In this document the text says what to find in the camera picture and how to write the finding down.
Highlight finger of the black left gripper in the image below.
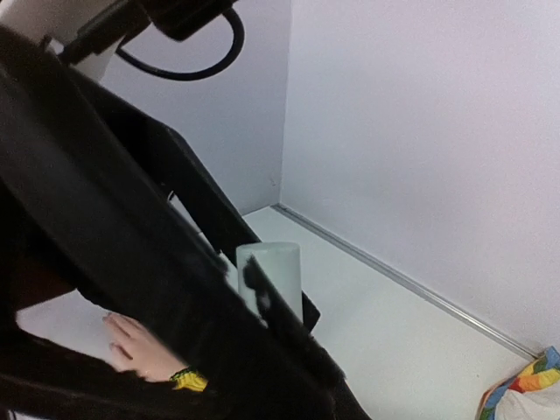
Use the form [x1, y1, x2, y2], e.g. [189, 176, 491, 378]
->
[1, 28, 345, 419]
[78, 75, 260, 265]

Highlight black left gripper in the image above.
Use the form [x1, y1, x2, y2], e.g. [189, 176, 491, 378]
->
[1, 250, 210, 419]

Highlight mannequin hand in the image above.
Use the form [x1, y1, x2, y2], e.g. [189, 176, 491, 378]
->
[103, 312, 187, 382]

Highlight black left camera cable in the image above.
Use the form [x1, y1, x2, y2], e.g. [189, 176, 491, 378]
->
[114, 7, 246, 82]

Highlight rainbow striped sleeve cloth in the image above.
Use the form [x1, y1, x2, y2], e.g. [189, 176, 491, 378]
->
[168, 345, 560, 420]

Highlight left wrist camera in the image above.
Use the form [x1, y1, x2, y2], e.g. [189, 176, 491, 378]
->
[0, 0, 240, 84]

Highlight white nail polish cap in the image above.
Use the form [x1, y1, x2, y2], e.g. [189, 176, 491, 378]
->
[236, 241, 303, 323]

